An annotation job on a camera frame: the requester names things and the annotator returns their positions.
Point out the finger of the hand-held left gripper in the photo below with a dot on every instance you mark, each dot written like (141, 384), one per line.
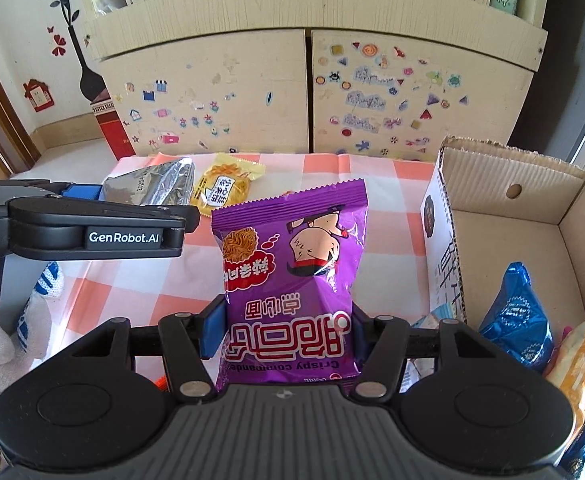
(80, 191)
(122, 215)

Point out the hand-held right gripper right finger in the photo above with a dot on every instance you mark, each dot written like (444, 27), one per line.
(372, 345)

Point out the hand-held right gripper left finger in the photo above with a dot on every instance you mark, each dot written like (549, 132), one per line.
(215, 327)

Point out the silver foil snack packet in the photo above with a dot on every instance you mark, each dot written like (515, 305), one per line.
(147, 185)

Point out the red noodle snack packet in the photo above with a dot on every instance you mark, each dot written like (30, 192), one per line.
(160, 383)

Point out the purple noodle snack packet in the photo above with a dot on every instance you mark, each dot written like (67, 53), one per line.
(292, 270)

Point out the yellow waffle packet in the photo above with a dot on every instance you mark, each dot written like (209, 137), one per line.
(227, 185)

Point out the cardboard box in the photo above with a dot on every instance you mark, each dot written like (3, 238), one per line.
(502, 190)

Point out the person's left hand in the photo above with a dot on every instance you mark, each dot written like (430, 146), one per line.
(37, 310)

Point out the pale snack packet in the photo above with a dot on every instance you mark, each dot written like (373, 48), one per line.
(430, 322)

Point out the red carton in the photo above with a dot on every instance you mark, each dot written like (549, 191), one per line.
(115, 130)

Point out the red house socket sticker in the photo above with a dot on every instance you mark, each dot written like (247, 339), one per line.
(38, 96)

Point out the orange checked tablecloth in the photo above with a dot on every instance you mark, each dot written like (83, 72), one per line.
(382, 200)

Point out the beige cabinet with stickers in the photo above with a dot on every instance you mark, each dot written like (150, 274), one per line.
(252, 75)

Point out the yellow potato chip bag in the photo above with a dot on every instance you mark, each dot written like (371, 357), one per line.
(579, 360)

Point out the brown door frame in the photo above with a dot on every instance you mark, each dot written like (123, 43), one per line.
(2, 120)

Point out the black vase wall sticker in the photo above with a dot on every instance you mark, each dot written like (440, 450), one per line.
(90, 80)

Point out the red flower wall sticker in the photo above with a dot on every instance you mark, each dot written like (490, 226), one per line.
(58, 45)

